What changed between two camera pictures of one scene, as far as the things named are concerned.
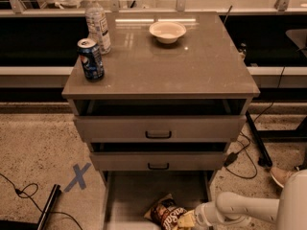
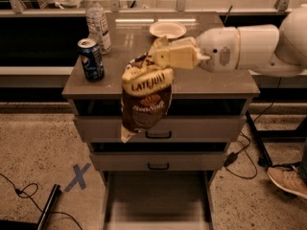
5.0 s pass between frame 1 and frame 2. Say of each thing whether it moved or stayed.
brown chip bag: moved
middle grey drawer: stayed
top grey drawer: stayed
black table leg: stayed
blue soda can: stayed
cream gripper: moved
